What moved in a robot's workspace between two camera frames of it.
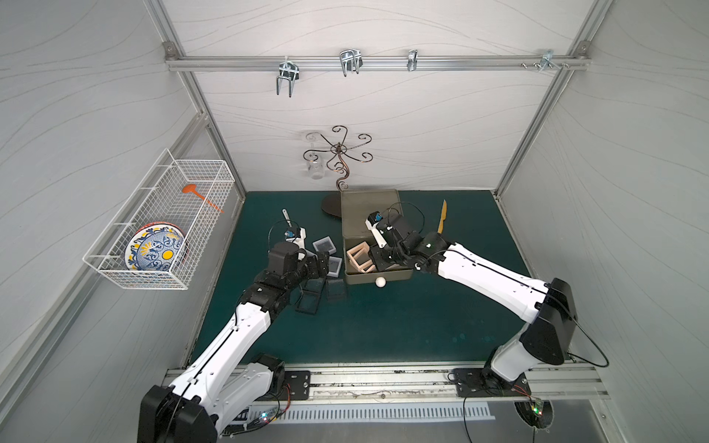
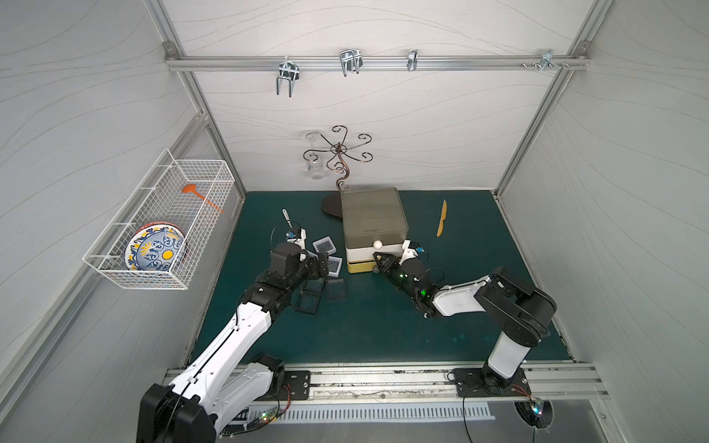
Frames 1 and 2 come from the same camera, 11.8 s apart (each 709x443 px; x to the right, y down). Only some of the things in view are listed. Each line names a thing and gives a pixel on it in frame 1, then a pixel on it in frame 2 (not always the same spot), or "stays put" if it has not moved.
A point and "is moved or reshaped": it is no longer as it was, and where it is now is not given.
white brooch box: x=325 y=245 stays put
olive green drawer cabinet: x=355 y=208 is moved or reshaped
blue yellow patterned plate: x=158 y=246 stays put
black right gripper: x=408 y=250 to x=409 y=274
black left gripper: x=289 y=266 stays put
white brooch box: x=334 y=266 stays put
